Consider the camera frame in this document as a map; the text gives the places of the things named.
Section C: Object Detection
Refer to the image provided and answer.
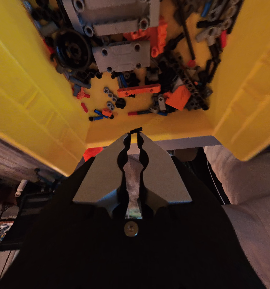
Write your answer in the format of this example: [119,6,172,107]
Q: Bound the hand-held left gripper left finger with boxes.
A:
[73,133,131,219]

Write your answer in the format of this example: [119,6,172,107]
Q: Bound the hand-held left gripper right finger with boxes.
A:
[137,132,192,219]

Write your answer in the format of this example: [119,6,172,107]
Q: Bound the yellow plastic bin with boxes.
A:
[0,0,270,177]

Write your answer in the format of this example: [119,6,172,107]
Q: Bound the pile of building bricks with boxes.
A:
[24,0,244,122]

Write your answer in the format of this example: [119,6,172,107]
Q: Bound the bright orange object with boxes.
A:
[83,147,103,162]

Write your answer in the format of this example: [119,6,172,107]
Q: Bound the orange panel piece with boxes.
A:
[165,85,192,111]

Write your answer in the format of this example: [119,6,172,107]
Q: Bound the orange flat beam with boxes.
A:
[117,84,161,98]

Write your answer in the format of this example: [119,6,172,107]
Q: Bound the grey plate with four holes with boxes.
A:
[92,41,152,73]

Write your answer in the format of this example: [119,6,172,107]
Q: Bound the black wheel hub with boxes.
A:
[54,29,93,72]

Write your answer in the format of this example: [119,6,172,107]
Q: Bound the orange bracket piece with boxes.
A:
[124,19,168,57]

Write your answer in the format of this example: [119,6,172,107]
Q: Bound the grey rectangular frame piece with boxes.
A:
[63,0,161,37]

